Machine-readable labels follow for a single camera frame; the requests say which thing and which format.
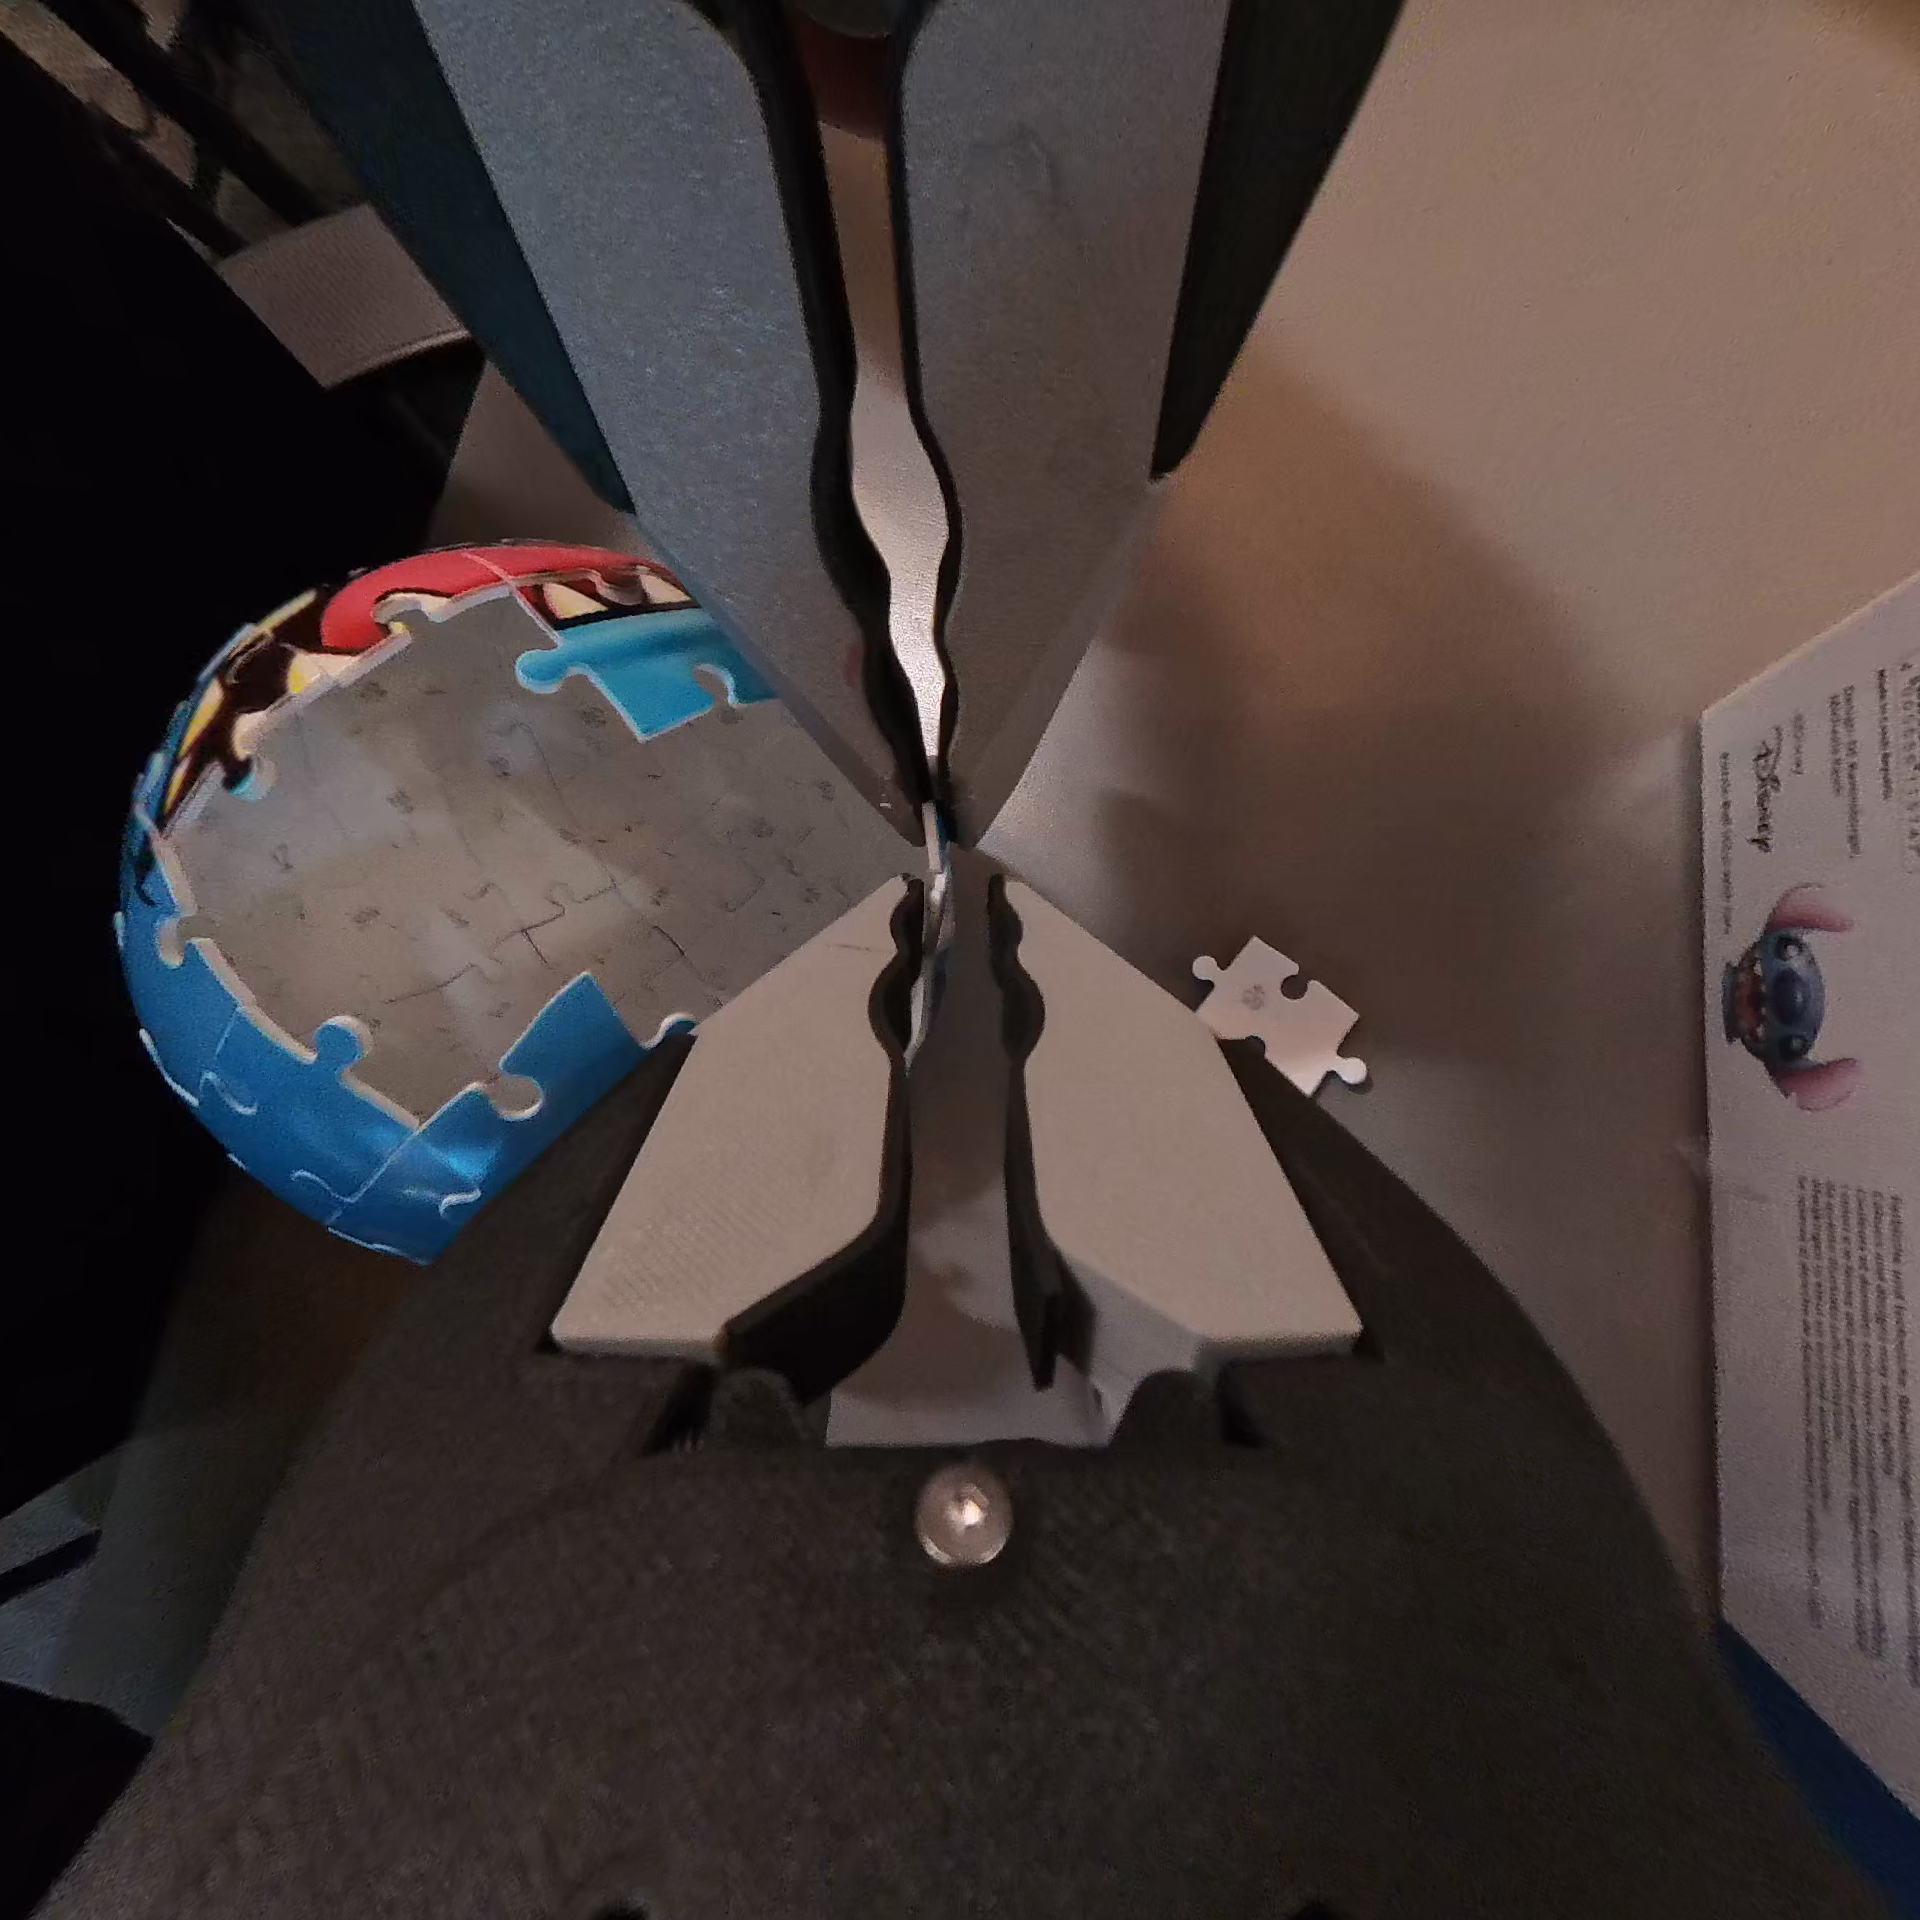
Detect grey webbing strap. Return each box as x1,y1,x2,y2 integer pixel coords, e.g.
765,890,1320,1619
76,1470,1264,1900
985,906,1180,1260
225,200,470,383

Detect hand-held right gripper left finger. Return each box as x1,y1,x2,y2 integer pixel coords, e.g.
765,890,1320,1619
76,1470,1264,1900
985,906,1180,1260
548,877,922,1408

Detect white and blue puzzle box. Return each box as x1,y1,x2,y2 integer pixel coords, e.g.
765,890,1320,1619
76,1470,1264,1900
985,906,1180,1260
1700,573,1920,1866

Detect single white-backed puzzle piece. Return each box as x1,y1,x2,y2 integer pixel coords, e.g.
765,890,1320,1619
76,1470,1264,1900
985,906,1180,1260
1195,940,1370,1100

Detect joined strip of puzzle pieces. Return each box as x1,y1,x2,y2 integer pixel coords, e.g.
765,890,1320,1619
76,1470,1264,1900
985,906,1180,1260
897,785,970,1061

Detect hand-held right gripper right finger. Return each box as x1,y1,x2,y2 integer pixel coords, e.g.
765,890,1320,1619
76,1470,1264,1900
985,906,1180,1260
985,873,1370,1446

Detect blue cartoon puzzle ball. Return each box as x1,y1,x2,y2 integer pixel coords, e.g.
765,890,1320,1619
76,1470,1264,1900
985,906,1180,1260
117,547,922,1277

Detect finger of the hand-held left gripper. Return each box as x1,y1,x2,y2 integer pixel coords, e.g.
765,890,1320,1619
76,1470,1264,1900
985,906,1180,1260
412,0,922,854
881,0,1226,799

